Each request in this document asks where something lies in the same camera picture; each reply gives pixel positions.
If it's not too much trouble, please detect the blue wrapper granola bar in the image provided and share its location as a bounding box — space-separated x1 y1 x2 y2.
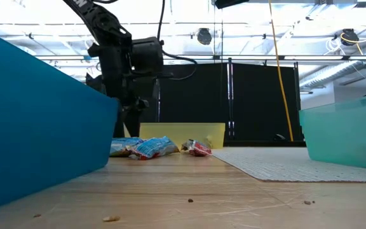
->
109 137 145 158
128 136 180 161

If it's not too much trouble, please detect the red green wrapper granola bar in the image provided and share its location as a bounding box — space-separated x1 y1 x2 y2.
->
180 139 214 157

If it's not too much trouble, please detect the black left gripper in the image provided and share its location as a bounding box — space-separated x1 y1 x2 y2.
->
87 43 149 138

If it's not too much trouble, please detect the yellow translucent plastic bin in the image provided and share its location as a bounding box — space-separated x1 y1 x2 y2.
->
139 122 226 149

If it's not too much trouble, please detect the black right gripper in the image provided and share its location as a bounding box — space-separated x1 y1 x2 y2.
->
214 0 250 10

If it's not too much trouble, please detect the grey ceiling duct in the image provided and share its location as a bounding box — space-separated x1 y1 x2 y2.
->
299 59 366 90

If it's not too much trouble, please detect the dark blue plastic bin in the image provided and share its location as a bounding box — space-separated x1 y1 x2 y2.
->
0 30 119 213

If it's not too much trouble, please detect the teal translucent plastic bin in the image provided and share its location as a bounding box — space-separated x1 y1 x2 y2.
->
299 93 366 172

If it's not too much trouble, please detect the yellow hanging cable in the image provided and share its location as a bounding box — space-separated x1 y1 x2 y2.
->
268 0 295 142

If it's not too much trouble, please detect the black round ceiling lamp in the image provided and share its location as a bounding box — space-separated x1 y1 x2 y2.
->
196 27 213 46
341 28 360 47

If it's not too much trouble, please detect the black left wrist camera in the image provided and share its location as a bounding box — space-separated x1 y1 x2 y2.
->
130 36 165 76

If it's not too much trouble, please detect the grey woven mat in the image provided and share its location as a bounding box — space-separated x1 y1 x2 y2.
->
212 146 366 184

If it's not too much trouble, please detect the black partition screen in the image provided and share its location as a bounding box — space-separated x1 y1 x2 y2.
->
86 58 305 148

